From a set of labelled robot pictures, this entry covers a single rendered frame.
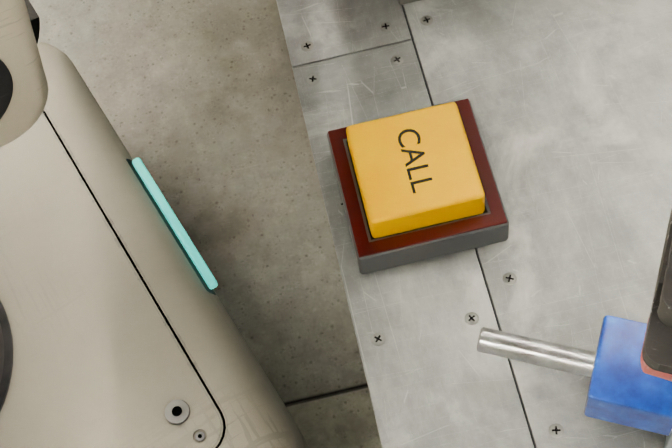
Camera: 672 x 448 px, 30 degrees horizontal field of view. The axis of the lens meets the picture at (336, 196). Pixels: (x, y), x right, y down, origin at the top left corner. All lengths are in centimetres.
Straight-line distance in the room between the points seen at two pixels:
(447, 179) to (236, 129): 104
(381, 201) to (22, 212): 76
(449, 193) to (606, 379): 12
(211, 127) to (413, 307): 105
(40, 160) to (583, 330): 84
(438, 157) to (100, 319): 67
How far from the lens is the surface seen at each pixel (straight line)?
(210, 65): 173
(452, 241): 65
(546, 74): 72
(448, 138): 65
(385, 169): 64
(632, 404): 59
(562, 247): 66
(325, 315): 153
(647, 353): 43
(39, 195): 135
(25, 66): 88
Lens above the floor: 139
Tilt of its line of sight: 61 degrees down
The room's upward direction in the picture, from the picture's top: 12 degrees counter-clockwise
